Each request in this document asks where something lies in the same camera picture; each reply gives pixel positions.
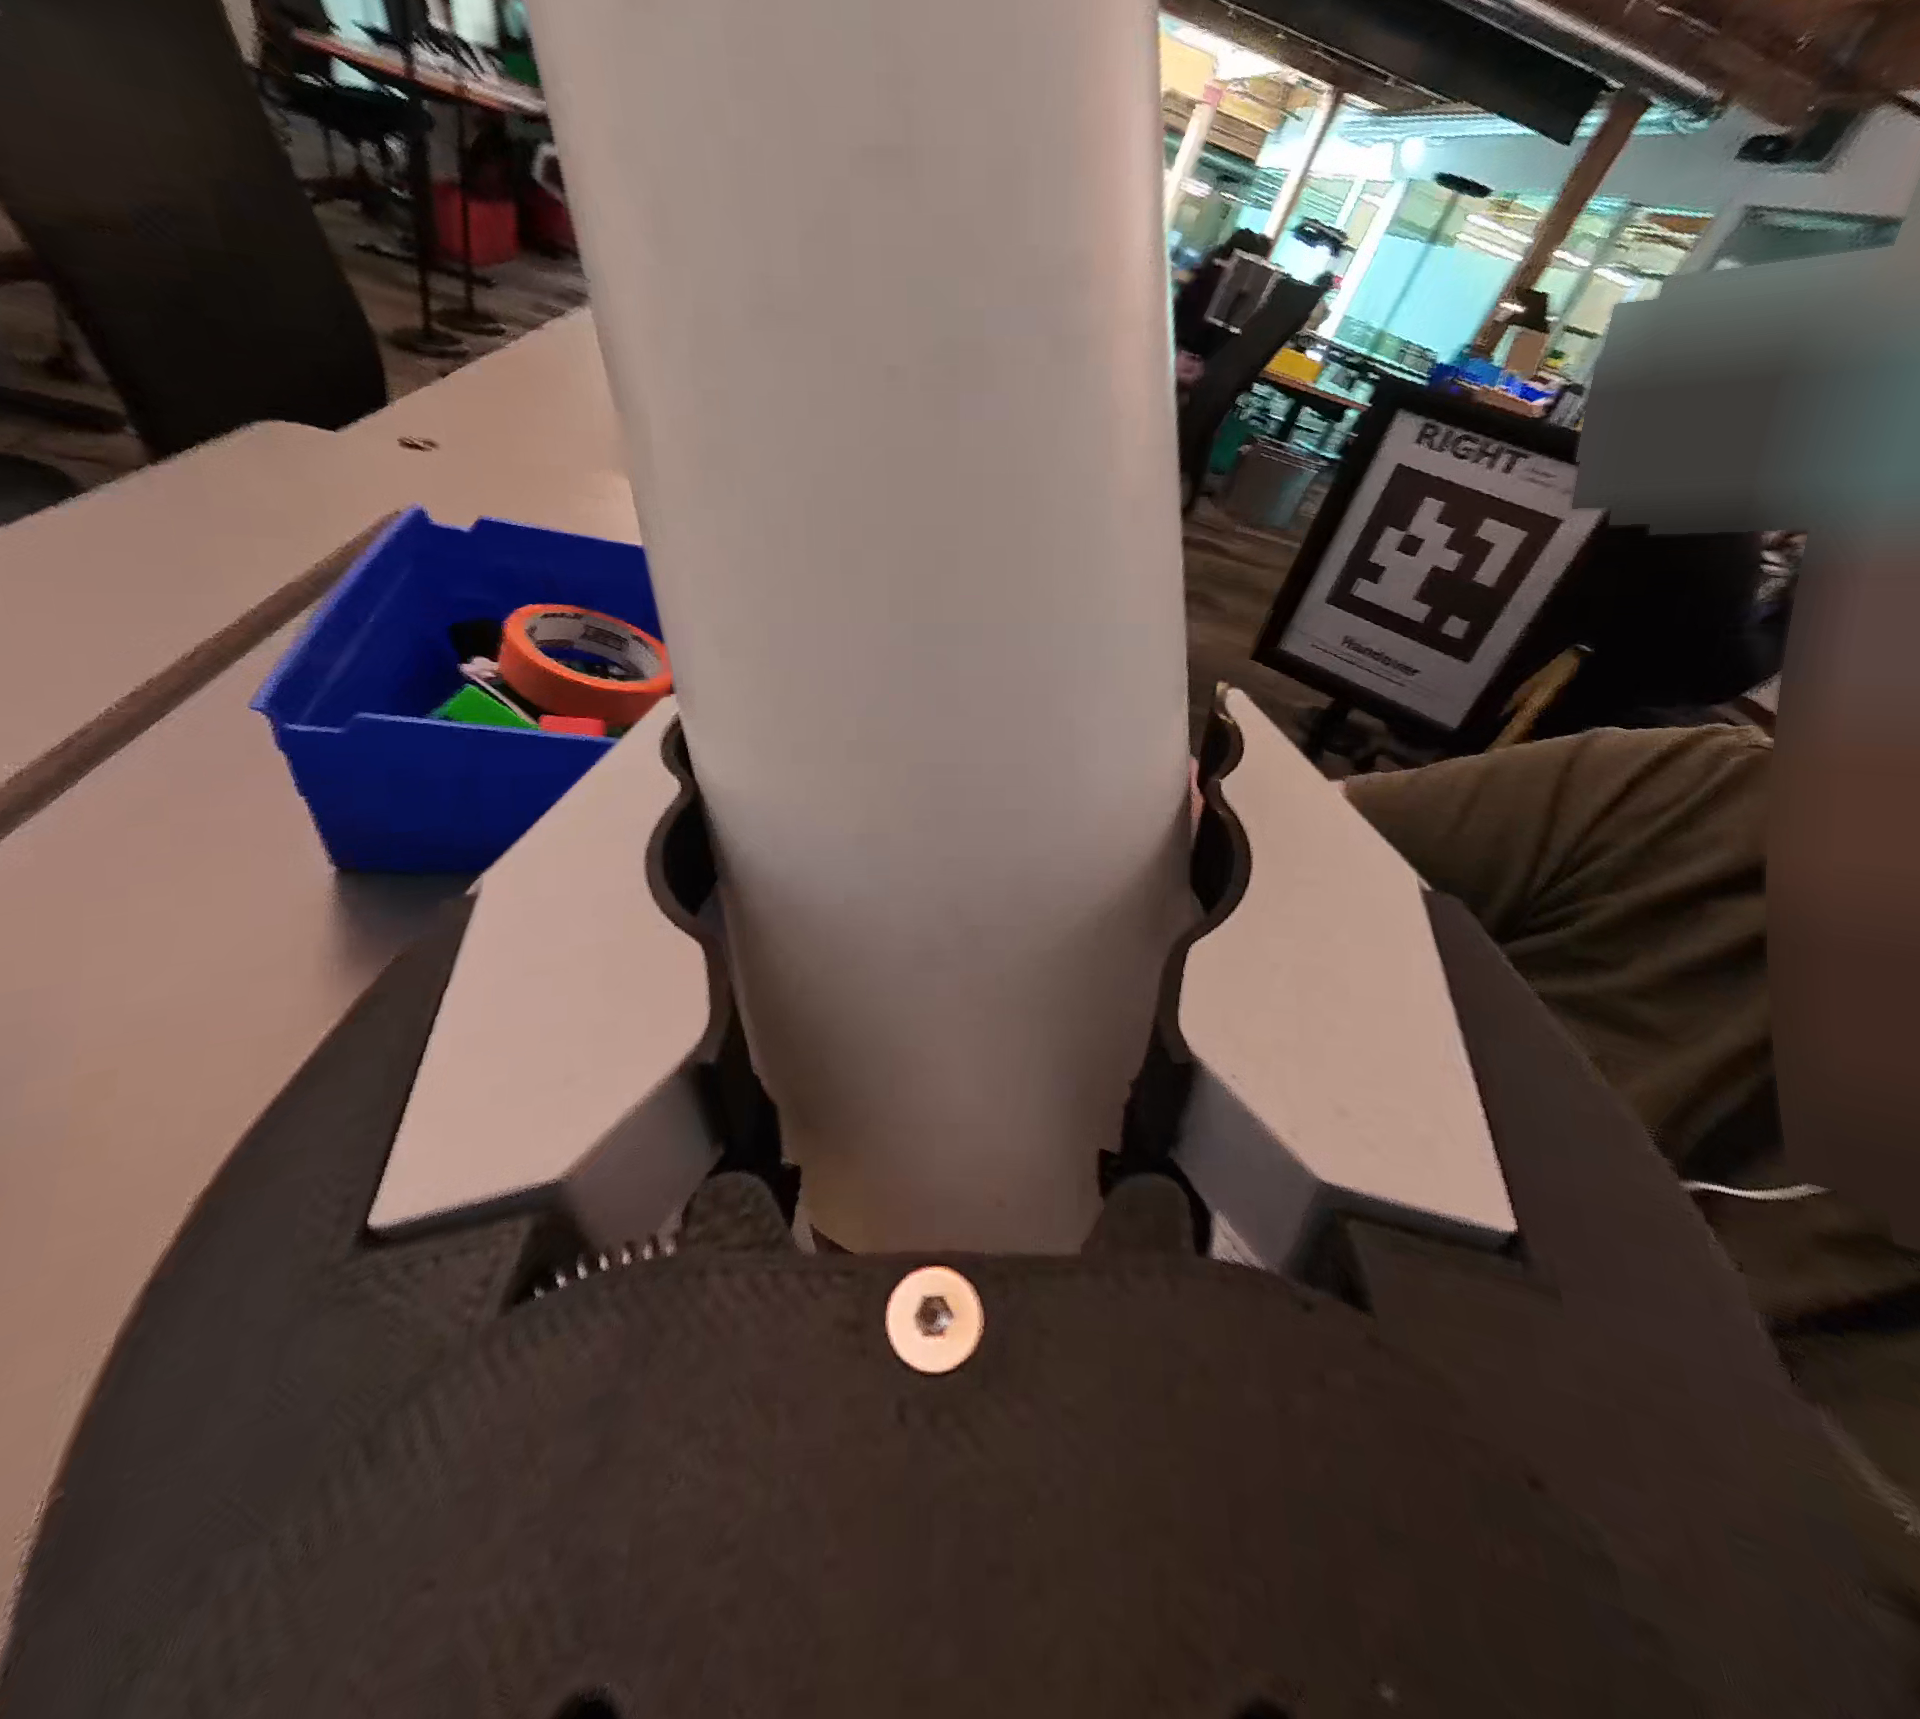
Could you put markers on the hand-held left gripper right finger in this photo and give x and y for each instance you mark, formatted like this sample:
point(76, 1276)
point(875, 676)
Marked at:
point(1321, 1000)

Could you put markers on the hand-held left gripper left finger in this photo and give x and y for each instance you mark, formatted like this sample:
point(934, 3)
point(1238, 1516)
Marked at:
point(555, 1000)

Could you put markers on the blue plastic bin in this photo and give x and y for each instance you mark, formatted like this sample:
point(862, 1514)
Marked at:
point(421, 804)

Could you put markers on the green toy brick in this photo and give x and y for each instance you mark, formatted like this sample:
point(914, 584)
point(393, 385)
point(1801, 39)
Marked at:
point(481, 706)

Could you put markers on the orange tape roll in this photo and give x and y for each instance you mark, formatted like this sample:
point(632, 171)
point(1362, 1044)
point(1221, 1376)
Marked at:
point(518, 664)

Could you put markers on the white tumbler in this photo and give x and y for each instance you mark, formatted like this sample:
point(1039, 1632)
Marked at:
point(901, 399)

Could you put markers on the grey waste basket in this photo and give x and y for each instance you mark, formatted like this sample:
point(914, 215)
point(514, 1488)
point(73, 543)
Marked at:
point(1274, 483)

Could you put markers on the red toy brick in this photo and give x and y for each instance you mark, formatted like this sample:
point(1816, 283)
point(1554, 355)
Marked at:
point(573, 726)

